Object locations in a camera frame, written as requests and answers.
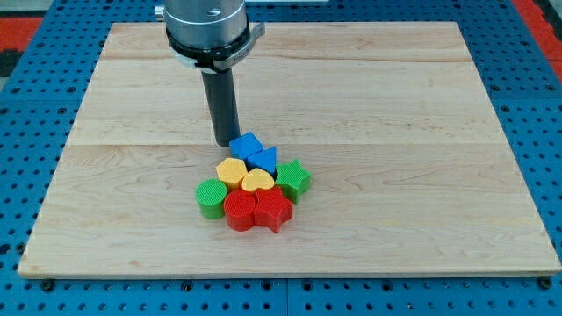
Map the yellow hexagon block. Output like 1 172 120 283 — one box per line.
216 158 248 191

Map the blue square block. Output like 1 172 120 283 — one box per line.
229 132 263 160

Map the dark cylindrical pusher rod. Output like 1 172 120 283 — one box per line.
202 69 240 147

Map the blue triangle block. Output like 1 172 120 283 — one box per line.
247 147 277 176

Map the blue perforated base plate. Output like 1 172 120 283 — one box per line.
1 0 561 315

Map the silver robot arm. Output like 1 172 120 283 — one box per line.
154 0 265 74

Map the yellow heart block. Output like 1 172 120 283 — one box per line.
241 168 275 192

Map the wooden board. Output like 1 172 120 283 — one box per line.
18 22 561 279

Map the green star block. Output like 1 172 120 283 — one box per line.
275 159 312 204

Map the red star block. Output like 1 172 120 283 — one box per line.
254 186 292 233

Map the red cylinder block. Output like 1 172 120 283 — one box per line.
223 190 256 232

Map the green cylinder block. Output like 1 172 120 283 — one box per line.
195 179 227 219

